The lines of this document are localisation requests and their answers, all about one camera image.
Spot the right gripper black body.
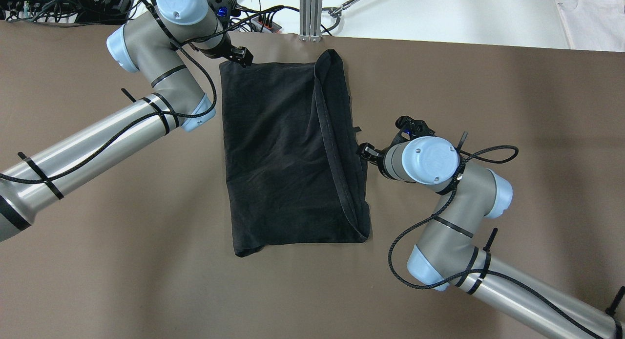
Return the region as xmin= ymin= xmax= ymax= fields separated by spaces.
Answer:
xmin=356 ymin=116 xmax=436 ymax=181

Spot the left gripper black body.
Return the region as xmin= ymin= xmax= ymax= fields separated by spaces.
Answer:
xmin=193 ymin=0 xmax=253 ymax=67

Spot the black printed t-shirt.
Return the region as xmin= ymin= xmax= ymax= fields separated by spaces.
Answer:
xmin=220 ymin=49 xmax=371 ymax=257

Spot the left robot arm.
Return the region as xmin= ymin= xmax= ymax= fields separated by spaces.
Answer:
xmin=1 ymin=0 xmax=253 ymax=241

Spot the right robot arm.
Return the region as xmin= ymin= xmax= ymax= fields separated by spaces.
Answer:
xmin=357 ymin=116 xmax=624 ymax=339

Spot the white folded cloth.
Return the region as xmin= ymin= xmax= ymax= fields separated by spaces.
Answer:
xmin=554 ymin=0 xmax=625 ymax=52

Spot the aluminium frame post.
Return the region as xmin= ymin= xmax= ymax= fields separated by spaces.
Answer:
xmin=298 ymin=0 xmax=322 ymax=42

